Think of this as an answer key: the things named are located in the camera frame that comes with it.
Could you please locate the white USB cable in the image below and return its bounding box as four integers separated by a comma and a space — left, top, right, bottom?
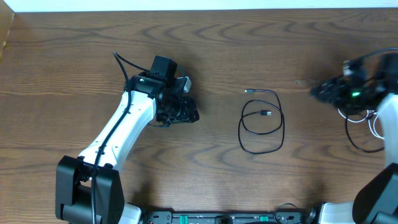
337, 107, 386, 140

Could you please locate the thin black USB cable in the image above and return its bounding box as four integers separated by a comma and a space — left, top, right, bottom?
344, 113, 386, 154

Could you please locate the thick black USB cable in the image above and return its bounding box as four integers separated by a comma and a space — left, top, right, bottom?
238, 89, 285, 155

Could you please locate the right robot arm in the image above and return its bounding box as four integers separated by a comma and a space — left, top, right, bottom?
310, 47, 397, 224

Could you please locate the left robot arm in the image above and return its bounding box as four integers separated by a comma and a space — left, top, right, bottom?
55, 55, 200, 224

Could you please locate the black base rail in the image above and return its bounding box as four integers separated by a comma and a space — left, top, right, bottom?
139, 203, 317, 224

